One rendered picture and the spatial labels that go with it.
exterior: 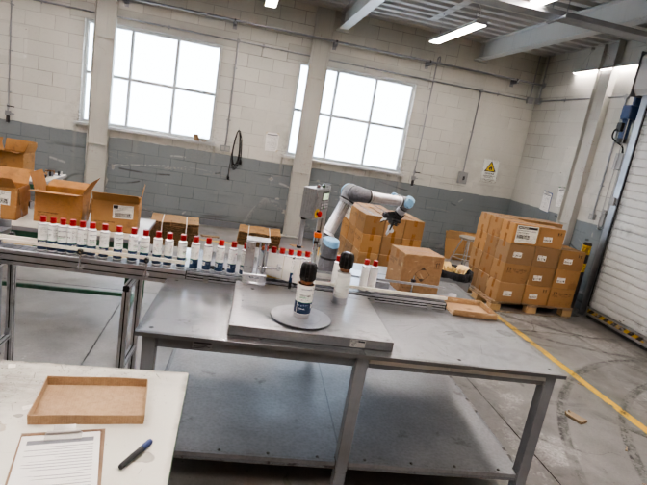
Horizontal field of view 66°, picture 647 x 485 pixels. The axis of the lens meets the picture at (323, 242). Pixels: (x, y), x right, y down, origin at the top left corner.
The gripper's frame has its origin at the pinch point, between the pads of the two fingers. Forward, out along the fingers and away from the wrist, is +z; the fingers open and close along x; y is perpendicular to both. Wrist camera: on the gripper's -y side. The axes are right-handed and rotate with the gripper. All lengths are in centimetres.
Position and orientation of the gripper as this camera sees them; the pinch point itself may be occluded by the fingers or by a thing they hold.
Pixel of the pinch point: (381, 228)
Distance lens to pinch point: 399.6
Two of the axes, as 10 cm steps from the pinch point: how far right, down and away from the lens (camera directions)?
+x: -2.5, -7.4, 6.2
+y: 8.1, 1.9, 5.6
